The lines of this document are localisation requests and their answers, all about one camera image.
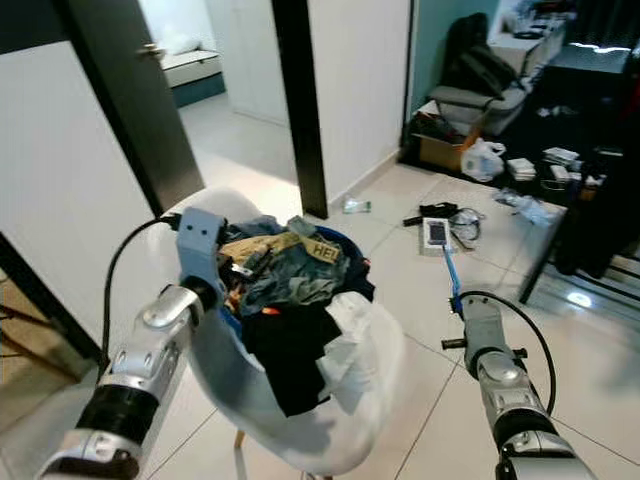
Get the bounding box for black door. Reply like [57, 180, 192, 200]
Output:
[53, 0, 206, 216]

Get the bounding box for yellow fabric band with lettering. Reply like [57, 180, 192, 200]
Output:
[220, 232, 346, 266]

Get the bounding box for bed with white mattress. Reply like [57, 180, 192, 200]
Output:
[160, 48, 226, 106]

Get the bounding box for white plastic chair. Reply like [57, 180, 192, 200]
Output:
[155, 185, 408, 477]

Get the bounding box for teal denim jeans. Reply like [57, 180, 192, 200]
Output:
[225, 215, 346, 316]

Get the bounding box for white wardrobe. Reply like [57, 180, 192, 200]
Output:
[210, 0, 286, 126]

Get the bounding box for black garment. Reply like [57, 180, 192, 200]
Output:
[240, 300, 346, 419]

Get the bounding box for white garment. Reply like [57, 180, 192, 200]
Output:
[315, 290, 381, 396]

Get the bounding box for white flat device dark screen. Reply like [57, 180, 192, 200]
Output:
[420, 217, 453, 251]

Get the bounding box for brown cardboard box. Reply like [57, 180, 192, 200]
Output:
[405, 105, 483, 171]

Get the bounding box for grey padded chair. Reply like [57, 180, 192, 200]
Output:
[425, 82, 531, 136]

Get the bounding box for white plastic bag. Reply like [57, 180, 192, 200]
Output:
[460, 140, 508, 183]

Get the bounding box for black backpack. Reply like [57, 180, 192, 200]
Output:
[443, 12, 526, 96]

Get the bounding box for clear plastic bag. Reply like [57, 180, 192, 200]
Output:
[495, 187, 561, 226]

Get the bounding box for white book stack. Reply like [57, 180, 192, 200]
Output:
[543, 147, 583, 166]
[508, 157, 539, 183]

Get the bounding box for white desk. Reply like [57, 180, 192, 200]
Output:
[488, 0, 566, 76]

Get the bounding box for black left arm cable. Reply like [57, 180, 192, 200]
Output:
[100, 213, 183, 381]

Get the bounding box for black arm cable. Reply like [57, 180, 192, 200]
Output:
[100, 213, 183, 381]
[485, 290, 558, 416]

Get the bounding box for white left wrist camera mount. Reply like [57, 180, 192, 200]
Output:
[177, 208, 227, 291]

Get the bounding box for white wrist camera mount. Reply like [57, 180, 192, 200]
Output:
[177, 208, 227, 291]
[460, 295, 506, 351]

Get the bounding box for black door frame post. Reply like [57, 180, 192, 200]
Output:
[272, 0, 329, 219]

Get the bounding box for black cable bundle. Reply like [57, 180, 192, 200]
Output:
[403, 202, 486, 246]

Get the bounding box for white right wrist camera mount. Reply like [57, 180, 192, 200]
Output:
[460, 295, 506, 351]

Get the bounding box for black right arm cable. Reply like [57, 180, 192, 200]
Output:
[485, 290, 558, 416]

